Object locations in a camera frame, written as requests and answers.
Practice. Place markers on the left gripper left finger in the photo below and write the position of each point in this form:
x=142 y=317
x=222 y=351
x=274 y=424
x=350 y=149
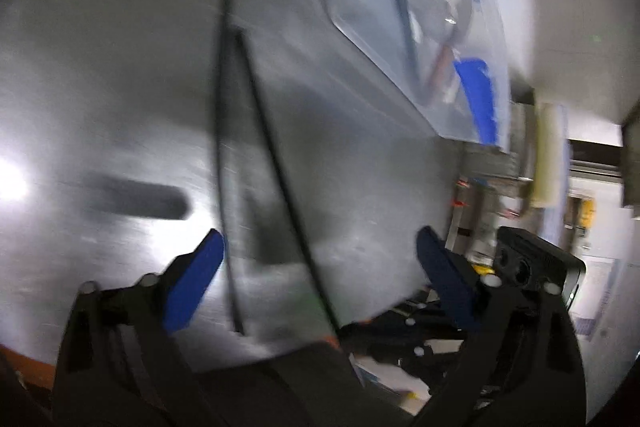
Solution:
x=164 y=304

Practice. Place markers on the wooden handled metal scraper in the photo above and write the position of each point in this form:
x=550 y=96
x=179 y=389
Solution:
x=459 y=24

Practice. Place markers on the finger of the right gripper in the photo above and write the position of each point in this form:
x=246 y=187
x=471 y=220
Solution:
x=400 y=335

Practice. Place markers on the yellow cutting board stack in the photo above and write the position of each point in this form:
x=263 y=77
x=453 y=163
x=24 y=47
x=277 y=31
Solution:
x=550 y=164

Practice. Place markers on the stainless kitchen equipment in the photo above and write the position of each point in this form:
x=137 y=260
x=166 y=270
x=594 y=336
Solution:
x=492 y=186

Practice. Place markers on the clear plastic bin blue handles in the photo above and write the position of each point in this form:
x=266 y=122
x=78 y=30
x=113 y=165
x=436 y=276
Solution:
x=402 y=39

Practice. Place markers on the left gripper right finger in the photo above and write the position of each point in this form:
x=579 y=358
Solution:
x=475 y=391

